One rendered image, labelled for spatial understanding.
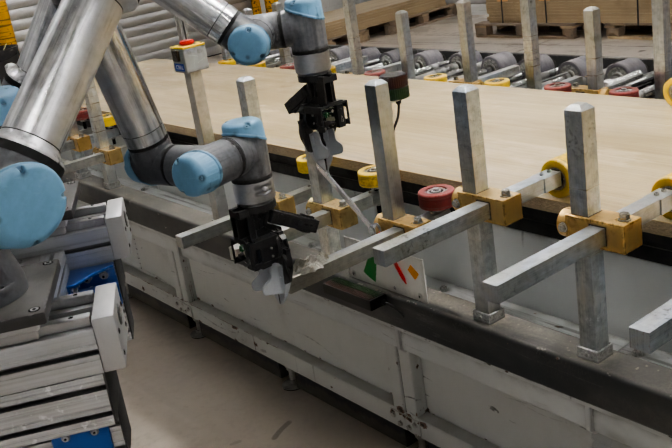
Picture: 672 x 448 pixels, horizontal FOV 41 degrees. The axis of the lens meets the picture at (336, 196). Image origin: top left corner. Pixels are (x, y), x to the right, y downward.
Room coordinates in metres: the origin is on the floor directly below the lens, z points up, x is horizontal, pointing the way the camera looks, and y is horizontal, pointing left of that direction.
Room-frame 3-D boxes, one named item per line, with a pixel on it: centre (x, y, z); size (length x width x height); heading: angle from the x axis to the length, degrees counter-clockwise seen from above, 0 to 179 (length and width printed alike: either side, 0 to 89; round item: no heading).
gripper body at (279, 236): (1.57, 0.15, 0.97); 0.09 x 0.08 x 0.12; 126
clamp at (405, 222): (1.79, -0.13, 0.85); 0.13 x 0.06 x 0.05; 36
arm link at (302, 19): (1.84, 0.01, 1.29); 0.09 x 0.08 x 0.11; 86
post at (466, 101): (1.61, -0.26, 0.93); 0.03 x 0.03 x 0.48; 36
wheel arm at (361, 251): (1.71, -0.05, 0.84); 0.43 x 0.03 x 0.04; 126
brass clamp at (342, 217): (1.99, 0.02, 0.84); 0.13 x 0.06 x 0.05; 36
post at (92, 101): (3.02, 0.76, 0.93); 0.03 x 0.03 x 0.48; 36
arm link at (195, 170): (1.50, 0.22, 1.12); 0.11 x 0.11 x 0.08; 52
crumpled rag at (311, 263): (1.63, 0.07, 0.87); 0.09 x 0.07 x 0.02; 126
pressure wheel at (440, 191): (1.83, -0.21, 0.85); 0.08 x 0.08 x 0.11
